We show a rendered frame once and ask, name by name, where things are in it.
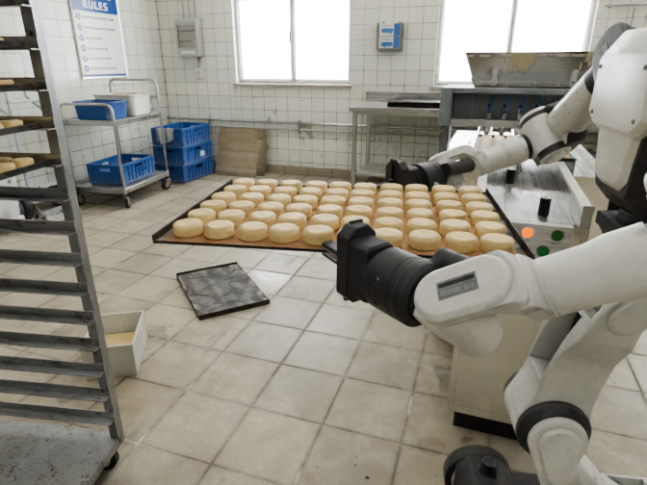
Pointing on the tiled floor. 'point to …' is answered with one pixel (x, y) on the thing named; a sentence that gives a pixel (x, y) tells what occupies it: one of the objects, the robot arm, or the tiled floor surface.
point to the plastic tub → (122, 342)
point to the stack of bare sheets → (220, 290)
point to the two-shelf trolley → (120, 148)
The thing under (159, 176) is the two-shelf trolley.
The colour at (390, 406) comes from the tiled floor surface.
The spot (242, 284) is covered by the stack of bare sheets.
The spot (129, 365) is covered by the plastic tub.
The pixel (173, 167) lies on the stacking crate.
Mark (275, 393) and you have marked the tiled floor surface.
